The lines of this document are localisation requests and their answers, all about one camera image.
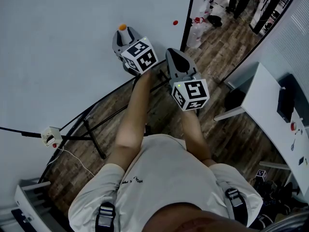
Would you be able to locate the large clear water bottle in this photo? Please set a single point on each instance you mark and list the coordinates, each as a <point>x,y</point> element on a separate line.
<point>195,36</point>

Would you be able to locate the small metal bracket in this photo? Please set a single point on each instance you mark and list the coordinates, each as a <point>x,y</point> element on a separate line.
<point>27,219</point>

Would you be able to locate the person's face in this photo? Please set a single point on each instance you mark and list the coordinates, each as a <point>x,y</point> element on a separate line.
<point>193,220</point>

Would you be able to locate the small black block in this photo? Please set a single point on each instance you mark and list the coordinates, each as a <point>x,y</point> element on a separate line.
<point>301,161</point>

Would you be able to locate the spare gripper device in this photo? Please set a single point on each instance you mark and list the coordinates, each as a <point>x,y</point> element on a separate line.
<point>261,175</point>

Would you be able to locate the black whiteboard stand legs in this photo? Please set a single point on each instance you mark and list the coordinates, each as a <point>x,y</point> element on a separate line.
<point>95,141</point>

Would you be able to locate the person's left forearm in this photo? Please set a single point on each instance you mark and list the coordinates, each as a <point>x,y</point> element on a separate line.
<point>132,124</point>

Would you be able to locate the black desk mat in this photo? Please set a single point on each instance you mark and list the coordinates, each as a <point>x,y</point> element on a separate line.
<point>18,222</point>

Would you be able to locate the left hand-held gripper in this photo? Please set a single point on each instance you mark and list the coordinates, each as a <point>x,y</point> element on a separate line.
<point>141,54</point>

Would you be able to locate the black box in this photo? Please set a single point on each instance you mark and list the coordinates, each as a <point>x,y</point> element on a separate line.
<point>286,105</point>

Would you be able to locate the narrow white desk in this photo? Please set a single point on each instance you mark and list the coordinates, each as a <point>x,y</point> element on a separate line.
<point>24,199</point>

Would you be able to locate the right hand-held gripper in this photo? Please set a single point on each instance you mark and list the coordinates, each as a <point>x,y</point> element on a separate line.
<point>194,91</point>

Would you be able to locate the person's right forearm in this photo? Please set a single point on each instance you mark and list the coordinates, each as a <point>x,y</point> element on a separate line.
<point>195,136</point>

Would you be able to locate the black floor item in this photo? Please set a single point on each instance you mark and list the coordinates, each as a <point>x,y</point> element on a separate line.
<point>214,20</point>

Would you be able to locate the white box with red button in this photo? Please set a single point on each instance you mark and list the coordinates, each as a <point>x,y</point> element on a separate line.
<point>49,135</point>

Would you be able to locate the large white desk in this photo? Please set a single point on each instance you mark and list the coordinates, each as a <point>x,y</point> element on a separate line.
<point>263,100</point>

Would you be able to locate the red round magnet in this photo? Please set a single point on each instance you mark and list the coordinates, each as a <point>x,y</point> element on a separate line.
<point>175,22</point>

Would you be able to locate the large black-framed whiteboard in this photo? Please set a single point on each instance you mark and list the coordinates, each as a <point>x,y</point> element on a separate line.
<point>60,57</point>

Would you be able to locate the orange round magnet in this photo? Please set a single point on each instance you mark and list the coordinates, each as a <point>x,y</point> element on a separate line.
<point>122,27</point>

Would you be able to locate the person's white shirt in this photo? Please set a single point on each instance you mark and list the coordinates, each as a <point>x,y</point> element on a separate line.
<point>169,178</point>

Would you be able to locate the small blue tool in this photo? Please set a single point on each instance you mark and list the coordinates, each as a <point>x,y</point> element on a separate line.
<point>293,145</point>

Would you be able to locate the black bin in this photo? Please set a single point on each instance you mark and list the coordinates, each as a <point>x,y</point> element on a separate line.
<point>234,100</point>

